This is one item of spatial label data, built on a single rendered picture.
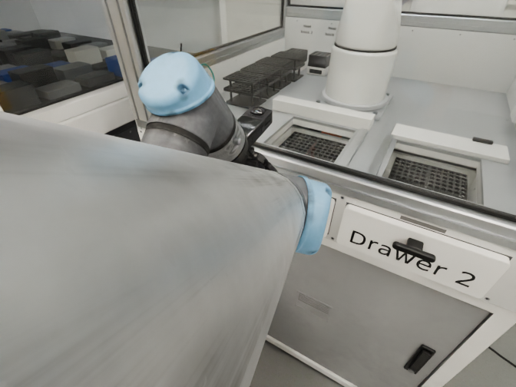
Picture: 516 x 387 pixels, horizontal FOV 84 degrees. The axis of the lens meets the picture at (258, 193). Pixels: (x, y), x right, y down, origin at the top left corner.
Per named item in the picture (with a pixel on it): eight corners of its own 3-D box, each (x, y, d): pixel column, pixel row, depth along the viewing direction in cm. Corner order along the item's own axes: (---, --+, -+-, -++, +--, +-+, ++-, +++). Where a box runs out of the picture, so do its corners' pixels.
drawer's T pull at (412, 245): (433, 264, 52) (436, 259, 51) (391, 248, 55) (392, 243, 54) (435, 251, 54) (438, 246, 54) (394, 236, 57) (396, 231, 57)
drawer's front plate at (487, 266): (480, 299, 55) (512, 264, 48) (335, 243, 67) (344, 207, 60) (480, 292, 56) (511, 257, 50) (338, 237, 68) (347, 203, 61)
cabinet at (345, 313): (403, 431, 104) (540, 324, 53) (186, 301, 144) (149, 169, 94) (429, 253, 167) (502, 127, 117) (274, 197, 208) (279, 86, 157)
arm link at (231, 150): (201, 101, 42) (249, 113, 38) (214, 119, 46) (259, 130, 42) (177, 146, 40) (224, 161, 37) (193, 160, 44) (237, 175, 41)
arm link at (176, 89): (118, 108, 30) (147, 43, 32) (176, 156, 40) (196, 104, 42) (180, 114, 27) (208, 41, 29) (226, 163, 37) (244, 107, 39)
